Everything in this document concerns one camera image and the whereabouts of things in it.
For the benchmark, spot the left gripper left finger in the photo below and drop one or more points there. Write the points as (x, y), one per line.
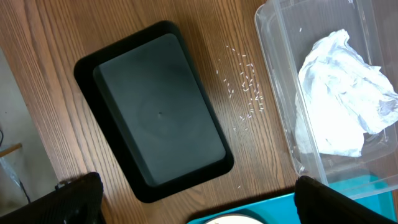
(78, 201)

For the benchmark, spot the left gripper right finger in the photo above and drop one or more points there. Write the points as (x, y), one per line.
(317, 203)

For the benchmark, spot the white napkin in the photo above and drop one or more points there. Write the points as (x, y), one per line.
(335, 131)
(339, 85)

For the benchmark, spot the teal serving tray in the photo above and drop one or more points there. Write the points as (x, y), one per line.
(282, 209)

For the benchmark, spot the black plastic tray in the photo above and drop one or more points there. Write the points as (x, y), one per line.
(147, 98)

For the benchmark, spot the clear plastic bin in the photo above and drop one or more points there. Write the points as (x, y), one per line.
(287, 31)

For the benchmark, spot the scattered rice grains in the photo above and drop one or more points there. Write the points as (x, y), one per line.
(237, 72)

